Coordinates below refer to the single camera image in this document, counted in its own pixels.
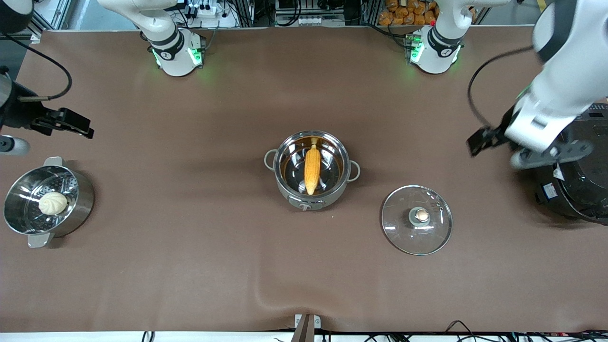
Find glass pot lid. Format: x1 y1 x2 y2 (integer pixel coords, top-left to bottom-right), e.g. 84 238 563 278
381 185 453 256

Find yellow corn cob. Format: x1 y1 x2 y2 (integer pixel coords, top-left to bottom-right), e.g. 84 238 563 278
304 137 322 196

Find stainless steel steamer pot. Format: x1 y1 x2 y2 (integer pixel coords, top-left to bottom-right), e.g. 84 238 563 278
3 157 95 248

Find silver electric cooking pot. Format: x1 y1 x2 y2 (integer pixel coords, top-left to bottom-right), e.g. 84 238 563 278
265 130 361 212

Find white steamed bun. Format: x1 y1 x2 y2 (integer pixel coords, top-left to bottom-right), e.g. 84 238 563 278
38 192 68 216

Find black rice cooker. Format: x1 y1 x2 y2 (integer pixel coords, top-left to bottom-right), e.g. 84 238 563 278
533 102 608 225

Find orange snack packs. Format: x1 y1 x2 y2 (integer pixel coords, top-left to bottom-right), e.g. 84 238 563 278
379 0 438 26

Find white power strip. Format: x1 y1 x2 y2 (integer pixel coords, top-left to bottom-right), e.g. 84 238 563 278
183 0 239 28

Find brown table mat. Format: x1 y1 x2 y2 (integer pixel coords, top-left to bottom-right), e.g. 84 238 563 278
0 26 608 333

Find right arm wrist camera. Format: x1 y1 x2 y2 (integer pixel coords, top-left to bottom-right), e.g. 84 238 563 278
0 135 30 158

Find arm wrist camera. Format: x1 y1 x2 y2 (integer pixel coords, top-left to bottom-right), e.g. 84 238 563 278
0 135 30 158
510 139 595 171

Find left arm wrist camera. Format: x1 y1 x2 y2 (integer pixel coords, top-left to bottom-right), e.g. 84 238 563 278
510 139 595 171

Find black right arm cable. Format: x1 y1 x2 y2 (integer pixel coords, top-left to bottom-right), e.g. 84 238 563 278
0 32 73 102

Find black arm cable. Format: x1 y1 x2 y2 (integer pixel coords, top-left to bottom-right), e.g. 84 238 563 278
467 45 538 130
0 32 73 102

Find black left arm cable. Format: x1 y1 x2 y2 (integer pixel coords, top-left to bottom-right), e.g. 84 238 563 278
467 45 538 130

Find aluminium frame post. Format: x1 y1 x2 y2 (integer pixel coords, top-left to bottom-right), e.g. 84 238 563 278
28 0 72 43

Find black floor cables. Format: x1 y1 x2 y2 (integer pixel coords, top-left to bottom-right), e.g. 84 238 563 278
442 320 608 342

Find metal bracket at mat edge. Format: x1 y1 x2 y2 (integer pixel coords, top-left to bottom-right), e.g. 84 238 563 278
291 313 322 342

